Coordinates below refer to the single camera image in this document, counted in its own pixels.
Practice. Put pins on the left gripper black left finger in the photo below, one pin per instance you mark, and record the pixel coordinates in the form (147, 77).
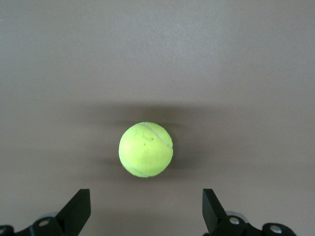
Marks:
(73, 211)

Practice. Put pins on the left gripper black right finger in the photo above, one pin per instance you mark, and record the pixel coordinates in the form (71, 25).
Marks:
(214, 214)

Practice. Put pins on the yellow-green tennis ball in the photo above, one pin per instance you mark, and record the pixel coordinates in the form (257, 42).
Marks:
(145, 150)

